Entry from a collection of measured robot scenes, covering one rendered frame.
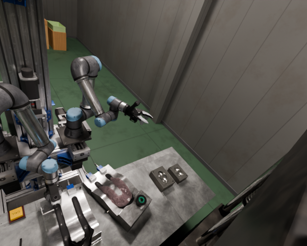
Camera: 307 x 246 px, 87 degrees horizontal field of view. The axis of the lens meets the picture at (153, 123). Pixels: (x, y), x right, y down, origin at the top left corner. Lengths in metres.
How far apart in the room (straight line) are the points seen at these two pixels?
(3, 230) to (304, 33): 3.12
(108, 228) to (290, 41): 2.63
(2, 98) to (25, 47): 0.43
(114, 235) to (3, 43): 1.35
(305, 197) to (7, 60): 1.33
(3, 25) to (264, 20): 2.55
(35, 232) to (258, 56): 2.84
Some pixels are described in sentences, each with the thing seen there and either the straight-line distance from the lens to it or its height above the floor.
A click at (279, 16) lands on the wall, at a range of 2.68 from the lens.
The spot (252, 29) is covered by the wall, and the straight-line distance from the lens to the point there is 2.74.
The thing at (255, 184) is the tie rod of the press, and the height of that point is 1.28.
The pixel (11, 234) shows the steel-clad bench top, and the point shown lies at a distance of 1.44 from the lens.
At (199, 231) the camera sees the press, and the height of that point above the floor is 0.78.
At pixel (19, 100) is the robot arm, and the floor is 1.55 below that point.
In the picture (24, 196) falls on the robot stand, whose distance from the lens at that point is 2.23.
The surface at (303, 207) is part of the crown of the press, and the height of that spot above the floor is 2.00.
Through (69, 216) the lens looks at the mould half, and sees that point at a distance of 1.33.
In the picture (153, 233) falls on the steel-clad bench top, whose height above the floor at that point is 0.80.
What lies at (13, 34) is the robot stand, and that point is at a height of 1.75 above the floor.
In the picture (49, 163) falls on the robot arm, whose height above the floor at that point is 1.26.
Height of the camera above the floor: 2.11
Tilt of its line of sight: 35 degrees down
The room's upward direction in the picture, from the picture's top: 21 degrees clockwise
